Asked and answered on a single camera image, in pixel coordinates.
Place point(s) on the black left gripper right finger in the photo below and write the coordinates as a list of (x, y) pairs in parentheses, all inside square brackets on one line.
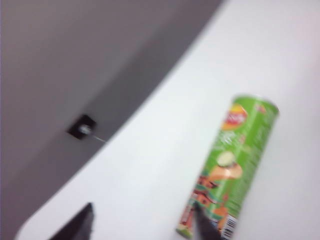
[(203, 227)]

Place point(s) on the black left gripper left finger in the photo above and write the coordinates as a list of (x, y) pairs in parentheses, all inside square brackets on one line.
[(77, 225)]

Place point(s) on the green chips can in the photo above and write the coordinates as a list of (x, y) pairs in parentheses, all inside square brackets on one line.
[(240, 160)]

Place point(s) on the black square bracket with bolt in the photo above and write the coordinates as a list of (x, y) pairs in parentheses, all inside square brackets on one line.
[(82, 127)]

